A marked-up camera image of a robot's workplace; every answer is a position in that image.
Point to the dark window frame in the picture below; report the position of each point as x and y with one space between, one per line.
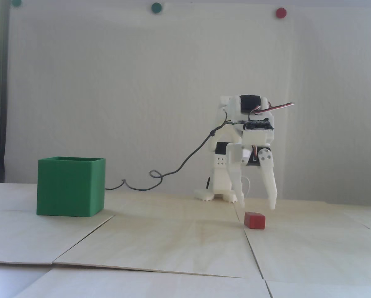
1 93

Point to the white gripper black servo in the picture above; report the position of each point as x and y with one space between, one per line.
266 159

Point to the green box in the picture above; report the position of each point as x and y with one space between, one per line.
66 187

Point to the red round magnet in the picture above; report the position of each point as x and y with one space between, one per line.
280 12

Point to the green round magnet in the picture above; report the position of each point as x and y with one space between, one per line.
156 7
16 2

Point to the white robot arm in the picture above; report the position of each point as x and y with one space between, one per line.
221 183

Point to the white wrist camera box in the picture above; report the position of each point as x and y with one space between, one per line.
257 137

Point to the red block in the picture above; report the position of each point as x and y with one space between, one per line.
254 220

